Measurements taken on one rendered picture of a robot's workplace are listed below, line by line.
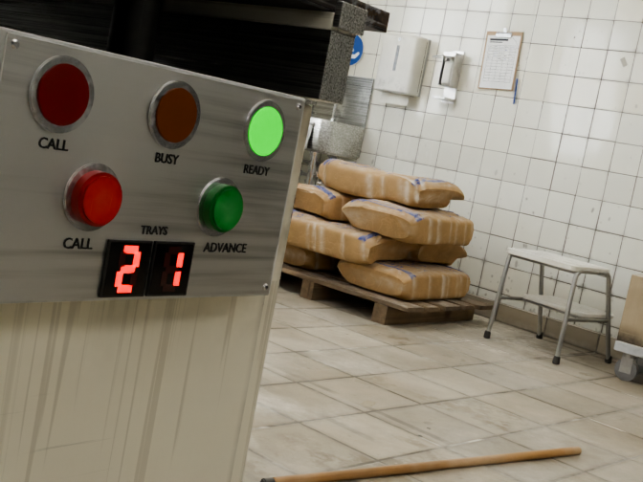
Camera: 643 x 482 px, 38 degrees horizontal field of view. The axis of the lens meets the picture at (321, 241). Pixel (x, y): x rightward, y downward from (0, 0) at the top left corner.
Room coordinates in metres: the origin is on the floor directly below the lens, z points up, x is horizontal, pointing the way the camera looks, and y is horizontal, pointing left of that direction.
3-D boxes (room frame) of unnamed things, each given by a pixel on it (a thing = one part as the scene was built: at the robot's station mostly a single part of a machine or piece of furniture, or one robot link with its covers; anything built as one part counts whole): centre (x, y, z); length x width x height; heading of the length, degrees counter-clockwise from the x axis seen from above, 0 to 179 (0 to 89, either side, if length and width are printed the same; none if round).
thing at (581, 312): (4.50, -1.16, 0.23); 0.45 x 0.45 x 0.46; 40
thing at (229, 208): (0.59, 0.07, 0.76); 0.03 x 0.02 x 0.03; 143
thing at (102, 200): (0.51, 0.13, 0.76); 0.03 x 0.02 x 0.03; 143
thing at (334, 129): (5.81, 0.09, 0.93); 0.99 x 0.38 x 1.09; 49
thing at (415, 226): (4.77, -0.43, 0.47); 0.72 x 0.42 x 0.17; 144
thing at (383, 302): (4.96, -0.23, 0.06); 1.20 x 0.80 x 0.11; 51
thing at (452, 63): (5.42, -0.50, 1.27); 0.19 x 0.10 x 0.30; 139
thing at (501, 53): (5.29, -0.78, 1.37); 0.27 x 0.02 x 0.40; 49
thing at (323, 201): (5.15, -0.05, 0.47); 0.72 x 0.42 x 0.17; 139
